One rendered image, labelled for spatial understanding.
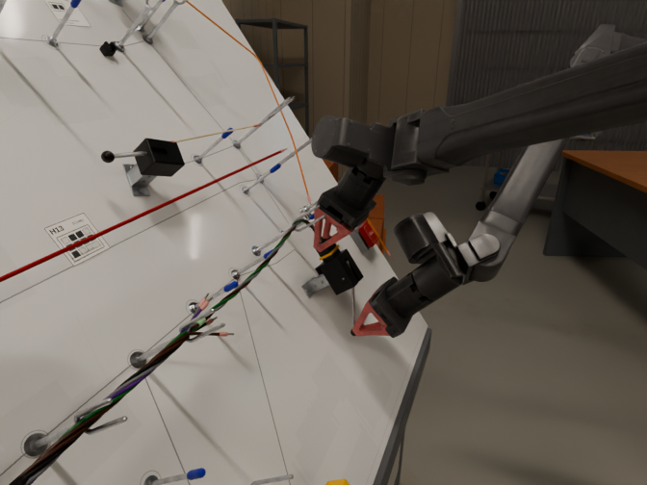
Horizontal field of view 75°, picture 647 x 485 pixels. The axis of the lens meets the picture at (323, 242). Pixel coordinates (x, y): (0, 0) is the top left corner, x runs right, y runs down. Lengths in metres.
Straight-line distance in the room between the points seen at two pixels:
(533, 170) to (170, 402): 0.60
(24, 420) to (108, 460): 0.08
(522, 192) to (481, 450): 1.47
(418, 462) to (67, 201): 1.66
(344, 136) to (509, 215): 0.28
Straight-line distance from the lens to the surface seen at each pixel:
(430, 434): 2.04
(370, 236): 0.93
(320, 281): 0.72
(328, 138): 0.57
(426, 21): 6.73
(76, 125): 0.62
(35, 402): 0.47
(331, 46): 5.64
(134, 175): 0.59
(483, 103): 0.48
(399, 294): 0.66
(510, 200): 0.71
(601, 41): 0.93
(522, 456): 2.07
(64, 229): 0.53
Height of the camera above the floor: 1.47
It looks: 23 degrees down
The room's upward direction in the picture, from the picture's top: straight up
